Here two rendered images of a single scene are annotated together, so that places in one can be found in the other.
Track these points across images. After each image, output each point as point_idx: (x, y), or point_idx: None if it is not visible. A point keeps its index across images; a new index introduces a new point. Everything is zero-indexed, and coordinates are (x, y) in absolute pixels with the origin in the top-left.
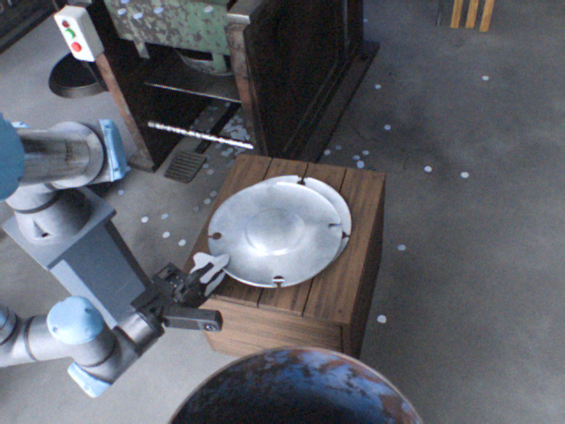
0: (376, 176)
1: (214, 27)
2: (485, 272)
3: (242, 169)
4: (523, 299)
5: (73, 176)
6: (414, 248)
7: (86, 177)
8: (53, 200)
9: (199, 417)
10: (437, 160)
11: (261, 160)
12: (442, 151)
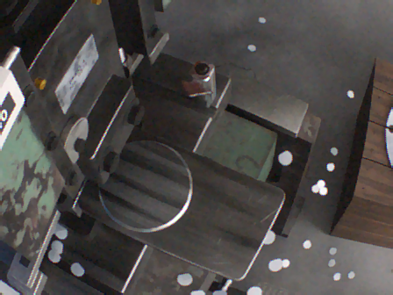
0: (380, 64)
1: (262, 176)
2: (366, 39)
3: (374, 188)
4: (382, 25)
5: None
6: (350, 83)
7: None
8: None
9: None
10: (238, 37)
11: (364, 168)
12: (225, 30)
